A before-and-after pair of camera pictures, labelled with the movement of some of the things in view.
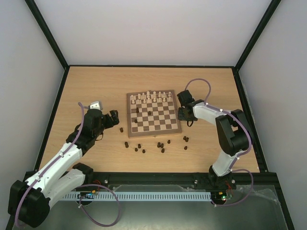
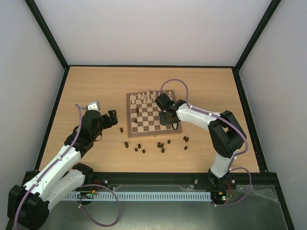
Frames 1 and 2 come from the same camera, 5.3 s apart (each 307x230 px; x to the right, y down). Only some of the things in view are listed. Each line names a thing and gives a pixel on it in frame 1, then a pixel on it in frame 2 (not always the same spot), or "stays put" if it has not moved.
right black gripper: x=184 y=113 -> x=165 y=119
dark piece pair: x=159 y=144 stays put
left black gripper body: x=110 y=123 stays put
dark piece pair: x=186 y=138 stays put
